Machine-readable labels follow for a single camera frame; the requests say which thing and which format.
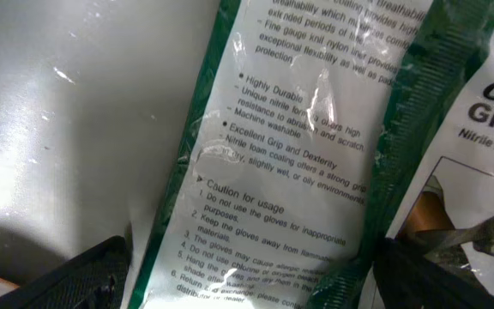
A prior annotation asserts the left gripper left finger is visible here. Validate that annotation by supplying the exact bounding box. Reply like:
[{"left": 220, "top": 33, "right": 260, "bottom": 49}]
[{"left": 0, "top": 236, "right": 130, "bottom": 309}]

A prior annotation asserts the green sponge pack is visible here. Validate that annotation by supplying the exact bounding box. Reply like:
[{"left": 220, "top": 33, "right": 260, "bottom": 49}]
[{"left": 130, "top": 0, "right": 494, "bottom": 309}]

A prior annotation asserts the grey plastic mesh basket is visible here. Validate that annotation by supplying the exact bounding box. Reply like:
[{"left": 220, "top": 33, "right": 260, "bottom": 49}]
[{"left": 0, "top": 0, "right": 218, "bottom": 284}]

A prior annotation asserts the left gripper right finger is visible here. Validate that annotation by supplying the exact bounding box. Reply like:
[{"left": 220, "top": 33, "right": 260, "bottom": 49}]
[{"left": 373, "top": 239, "right": 494, "bottom": 309}]

